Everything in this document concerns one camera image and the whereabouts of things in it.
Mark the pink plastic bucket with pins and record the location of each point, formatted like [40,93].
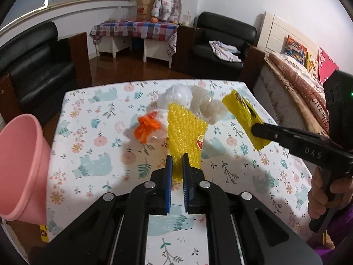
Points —
[22,171]

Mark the brown dotted quilt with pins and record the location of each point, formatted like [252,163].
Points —
[297,82]

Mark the brown paper bag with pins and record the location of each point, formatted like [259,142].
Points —
[144,9]

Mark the white floral cloth bundle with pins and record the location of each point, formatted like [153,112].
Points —
[223,51]

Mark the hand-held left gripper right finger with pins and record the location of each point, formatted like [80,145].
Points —
[186,182]

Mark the white plastic bag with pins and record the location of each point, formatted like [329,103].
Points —
[176,96]

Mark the white headboard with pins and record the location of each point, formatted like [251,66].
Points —
[275,30]

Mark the plaid cloth side table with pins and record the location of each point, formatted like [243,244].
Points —
[138,29]

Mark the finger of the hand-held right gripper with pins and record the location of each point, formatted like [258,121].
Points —
[270,134]

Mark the tied clear plastic bag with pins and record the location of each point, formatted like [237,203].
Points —
[120,15]

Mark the orange fruit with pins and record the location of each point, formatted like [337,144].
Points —
[154,20]

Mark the person's right hand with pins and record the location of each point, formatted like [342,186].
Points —
[315,198]

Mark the bed with blanket and pillows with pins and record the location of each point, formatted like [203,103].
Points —
[281,99]

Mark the yellow bubble wrap sheet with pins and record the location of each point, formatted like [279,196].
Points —
[184,129]

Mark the black leather armchair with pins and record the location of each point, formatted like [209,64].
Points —
[220,33]
[35,69]

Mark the pink pillow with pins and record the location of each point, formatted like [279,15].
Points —
[328,66]

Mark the yellow pillow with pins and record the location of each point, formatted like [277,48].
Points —
[311,65]

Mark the translucent plastic bag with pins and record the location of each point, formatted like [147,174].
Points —
[163,121]

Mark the colourful patterned pillow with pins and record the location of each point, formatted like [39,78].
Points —
[295,49]

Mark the orange plastic bag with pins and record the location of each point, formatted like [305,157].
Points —
[146,125]

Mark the yellow plastic wrapper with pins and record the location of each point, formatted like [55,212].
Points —
[240,110]

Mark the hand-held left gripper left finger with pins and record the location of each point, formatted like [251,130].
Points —
[168,182]

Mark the plastic cup with straw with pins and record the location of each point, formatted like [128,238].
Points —
[187,20]

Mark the person's right forearm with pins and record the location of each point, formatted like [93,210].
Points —
[339,234]

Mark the clear plastic bag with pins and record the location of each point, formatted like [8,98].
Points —
[120,15]
[209,107]

